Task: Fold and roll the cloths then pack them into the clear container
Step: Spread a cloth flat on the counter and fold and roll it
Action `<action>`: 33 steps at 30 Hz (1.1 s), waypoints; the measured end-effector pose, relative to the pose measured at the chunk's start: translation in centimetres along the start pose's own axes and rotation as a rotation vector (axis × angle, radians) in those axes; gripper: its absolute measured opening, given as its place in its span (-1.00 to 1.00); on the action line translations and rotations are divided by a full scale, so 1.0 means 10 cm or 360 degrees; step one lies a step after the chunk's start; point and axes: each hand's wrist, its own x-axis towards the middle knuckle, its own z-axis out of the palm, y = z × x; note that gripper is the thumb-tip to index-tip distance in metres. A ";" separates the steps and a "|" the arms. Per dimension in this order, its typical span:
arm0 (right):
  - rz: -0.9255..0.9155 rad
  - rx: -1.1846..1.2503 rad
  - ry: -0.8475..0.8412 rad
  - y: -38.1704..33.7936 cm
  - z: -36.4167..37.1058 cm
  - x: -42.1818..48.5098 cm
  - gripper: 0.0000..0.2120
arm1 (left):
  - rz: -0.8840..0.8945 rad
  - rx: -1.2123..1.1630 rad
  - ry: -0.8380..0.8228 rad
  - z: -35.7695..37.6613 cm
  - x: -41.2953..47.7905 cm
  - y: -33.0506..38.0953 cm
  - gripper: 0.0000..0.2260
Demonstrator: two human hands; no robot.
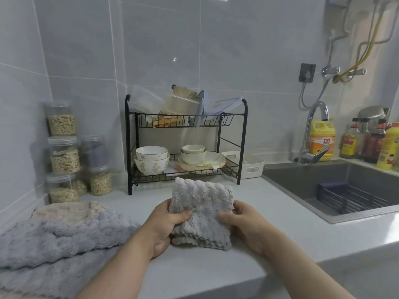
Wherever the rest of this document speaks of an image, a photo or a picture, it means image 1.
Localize person's left hand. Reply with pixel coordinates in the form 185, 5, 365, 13
137, 199, 193, 260

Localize person's right hand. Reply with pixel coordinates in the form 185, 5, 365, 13
218, 200, 283, 257

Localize grey checked towel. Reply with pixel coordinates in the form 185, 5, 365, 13
168, 177, 235, 251

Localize pile of fluffy cloths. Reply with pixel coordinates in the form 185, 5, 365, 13
0, 201, 141, 299

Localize person's left forearm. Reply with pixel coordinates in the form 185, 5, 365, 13
74, 233, 156, 299

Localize person's right forearm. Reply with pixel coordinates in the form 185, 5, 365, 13
261, 233, 356, 299

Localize white plastic basket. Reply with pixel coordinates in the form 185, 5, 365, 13
221, 151, 266, 179

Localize grey kitchen sink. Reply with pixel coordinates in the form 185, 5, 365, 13
261, 160, 399, 225

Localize small bowls on plates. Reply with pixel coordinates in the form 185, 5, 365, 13
177, 162, 227, 172

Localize small clear jar of oats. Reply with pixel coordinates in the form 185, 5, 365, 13
89, 166, 113, 196

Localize blue sink drain rack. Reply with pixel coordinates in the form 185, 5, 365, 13
318, 182, 392, 215

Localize chrome faucet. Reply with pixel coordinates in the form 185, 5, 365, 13
298, 101, 330, 165

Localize clear jar grey contents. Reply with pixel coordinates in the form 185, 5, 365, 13
80, 135, 106, 169

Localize short clear plastic jar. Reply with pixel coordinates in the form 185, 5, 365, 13
47, 173, 88, 204

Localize yellow dish cloth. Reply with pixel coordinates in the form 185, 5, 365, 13
152, 115, 185, 129

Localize yellow detergent bottle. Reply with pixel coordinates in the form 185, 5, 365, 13
308, 118, 337, 162

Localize grey plastic lid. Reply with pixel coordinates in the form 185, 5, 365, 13
195, 90, 208, 128

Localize clear plastic food container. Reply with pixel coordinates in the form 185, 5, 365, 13
129, 85, 166, 114

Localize blue rimmed container lid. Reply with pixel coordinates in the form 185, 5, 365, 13
207, 97, 243, 115

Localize tan lid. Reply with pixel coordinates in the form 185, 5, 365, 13
171, 85, 197, 98

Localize group of condiment bottles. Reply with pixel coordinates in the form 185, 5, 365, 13
363, 120, 387, 164

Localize yellow squeeze bottle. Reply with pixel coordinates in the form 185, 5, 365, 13
376, 122, 399, 170

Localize steel pot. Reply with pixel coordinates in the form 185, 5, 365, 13
357, 105, 390, 123

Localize metal water pipe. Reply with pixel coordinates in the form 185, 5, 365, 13
355, 2, 397, 71
325, 0, 355, 69

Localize black wire dish rack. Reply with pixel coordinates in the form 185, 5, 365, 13
125, 94, 249, 196

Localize grey power cable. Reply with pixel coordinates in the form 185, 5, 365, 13
299, 81, 330, 109

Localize black wall socket with plug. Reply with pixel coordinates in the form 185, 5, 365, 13
298, 63, 317, 83

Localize yellow gas hose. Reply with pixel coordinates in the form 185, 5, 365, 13
332, 9, 386, 84

